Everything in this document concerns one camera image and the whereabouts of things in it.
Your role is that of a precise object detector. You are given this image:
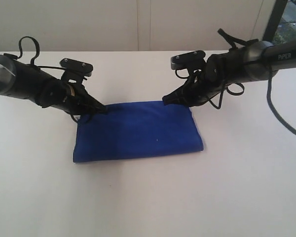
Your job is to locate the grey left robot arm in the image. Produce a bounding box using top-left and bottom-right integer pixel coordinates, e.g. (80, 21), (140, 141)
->
(0, 54), (107, 116)

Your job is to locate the blue towel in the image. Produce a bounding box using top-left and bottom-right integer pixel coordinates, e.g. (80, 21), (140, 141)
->
(73, 101), (204, 163)

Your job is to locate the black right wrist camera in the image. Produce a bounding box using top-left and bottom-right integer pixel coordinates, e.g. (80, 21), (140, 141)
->
(170, 50), (206, 70)

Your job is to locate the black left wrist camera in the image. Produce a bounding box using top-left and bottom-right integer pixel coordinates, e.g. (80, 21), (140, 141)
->
(60, 58), (94, 77)

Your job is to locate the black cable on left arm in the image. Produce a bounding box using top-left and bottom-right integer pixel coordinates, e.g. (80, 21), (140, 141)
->
(3, 36), (89, 124)

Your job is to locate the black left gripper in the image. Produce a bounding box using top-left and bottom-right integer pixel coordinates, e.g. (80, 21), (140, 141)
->
(36, 79), (107, 115)

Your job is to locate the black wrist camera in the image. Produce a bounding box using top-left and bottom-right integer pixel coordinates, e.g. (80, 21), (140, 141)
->
(60, 58), (94, 77)
(170, 50), (206, 70)

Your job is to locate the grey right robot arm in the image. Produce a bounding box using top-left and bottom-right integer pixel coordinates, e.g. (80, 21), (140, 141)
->
(162, 39), (296, 107)

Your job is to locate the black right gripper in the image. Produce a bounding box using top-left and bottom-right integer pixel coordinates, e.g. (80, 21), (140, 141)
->
(162, 51), (237, 108)

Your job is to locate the dark window frame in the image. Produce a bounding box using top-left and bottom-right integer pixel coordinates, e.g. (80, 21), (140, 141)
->
(262, 0), (288, 42)

